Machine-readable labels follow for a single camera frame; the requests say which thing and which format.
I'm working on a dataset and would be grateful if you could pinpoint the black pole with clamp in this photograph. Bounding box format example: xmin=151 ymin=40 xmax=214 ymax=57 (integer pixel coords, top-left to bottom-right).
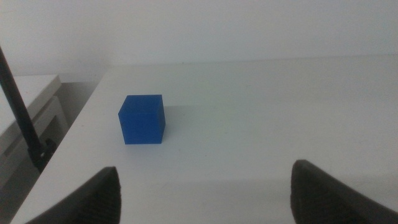
xmin=0 ymin=45 xmax=58 ymax=172

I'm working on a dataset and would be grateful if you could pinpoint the white side cabinet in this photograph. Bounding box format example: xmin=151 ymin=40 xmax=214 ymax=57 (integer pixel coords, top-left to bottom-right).
xmin=0 ymin=73 xmax=70 ymax=190

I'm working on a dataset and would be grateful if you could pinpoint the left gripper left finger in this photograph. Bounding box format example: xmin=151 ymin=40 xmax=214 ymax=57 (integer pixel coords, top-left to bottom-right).
xmin=24 ymin=166 xmax=122 ymax=224

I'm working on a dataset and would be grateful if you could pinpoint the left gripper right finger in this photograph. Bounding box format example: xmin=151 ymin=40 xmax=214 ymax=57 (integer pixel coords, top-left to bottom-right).
xmin=290 ymin=159 xmax=398 ymax=224

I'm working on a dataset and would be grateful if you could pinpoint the blue foam cube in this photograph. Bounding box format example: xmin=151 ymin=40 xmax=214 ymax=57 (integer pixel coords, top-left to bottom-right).
xmin=118 ymin=94 xmax=167 ymax=146

